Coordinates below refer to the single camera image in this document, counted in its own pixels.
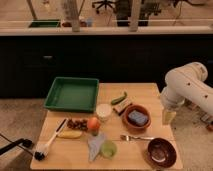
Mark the brown chocolate bar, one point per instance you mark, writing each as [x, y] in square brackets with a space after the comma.
[119, 108]

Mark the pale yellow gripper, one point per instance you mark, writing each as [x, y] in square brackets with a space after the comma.
[168, 116]

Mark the light green cup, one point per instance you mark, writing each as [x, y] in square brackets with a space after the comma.
[108, 149]

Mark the yellow banana toy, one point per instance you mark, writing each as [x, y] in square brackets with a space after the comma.
[70, 134]

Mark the dark brown bowl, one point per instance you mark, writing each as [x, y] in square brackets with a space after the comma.
[162, 153]

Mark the white paper cup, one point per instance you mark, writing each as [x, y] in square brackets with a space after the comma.
[103, 111]

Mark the blue sponge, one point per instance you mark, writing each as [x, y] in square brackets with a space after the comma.
[138, 118]

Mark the green pea pod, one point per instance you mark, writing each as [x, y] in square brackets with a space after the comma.
[118, 100]

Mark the black cable stand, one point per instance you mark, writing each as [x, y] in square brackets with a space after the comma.
[24, 144]

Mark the distant green bin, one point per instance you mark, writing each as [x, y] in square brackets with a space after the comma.
[45, 24]

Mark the green plastic tray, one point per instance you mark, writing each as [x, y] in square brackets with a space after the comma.
[72, 94]

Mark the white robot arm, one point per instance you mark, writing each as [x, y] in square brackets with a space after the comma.
[186, 83]

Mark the grey cloth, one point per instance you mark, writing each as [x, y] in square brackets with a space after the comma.
[94, 144]

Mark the terracotta clay bowl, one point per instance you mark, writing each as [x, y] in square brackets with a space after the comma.
[129, 124]

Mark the black office chair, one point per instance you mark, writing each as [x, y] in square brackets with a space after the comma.
[103, 3]

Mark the dark grape bunch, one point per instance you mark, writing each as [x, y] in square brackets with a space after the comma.
[77, 124]

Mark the orange fruit toy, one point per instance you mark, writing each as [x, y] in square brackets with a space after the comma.
[93, 124]

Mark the silver metal fork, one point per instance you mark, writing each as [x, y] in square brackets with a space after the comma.
[129, 138]

